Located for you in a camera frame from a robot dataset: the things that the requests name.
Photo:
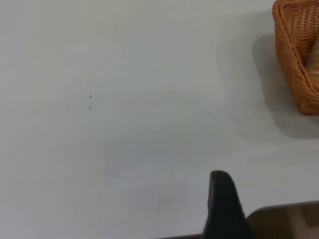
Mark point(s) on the ridged golden bread roll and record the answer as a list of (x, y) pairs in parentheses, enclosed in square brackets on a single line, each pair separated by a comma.
[(314, 64)]

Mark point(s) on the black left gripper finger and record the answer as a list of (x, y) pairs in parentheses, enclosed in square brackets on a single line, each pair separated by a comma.
[(224, 211)]

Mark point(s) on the orange woven wicker basket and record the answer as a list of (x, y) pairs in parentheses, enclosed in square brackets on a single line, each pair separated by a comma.
[(289, 57)]

